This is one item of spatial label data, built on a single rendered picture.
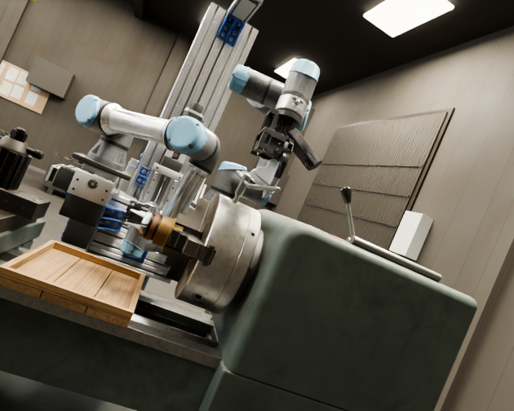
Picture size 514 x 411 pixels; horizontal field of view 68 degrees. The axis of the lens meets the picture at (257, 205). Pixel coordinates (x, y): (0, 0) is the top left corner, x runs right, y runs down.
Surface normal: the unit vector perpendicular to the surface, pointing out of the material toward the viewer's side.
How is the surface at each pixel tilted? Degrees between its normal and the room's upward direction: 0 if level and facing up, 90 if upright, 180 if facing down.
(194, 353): 90
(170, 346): 90
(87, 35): 90
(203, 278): 108
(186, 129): 90
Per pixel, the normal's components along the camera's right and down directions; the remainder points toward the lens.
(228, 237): 0.35, -0.32
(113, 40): 0.30, 0.11
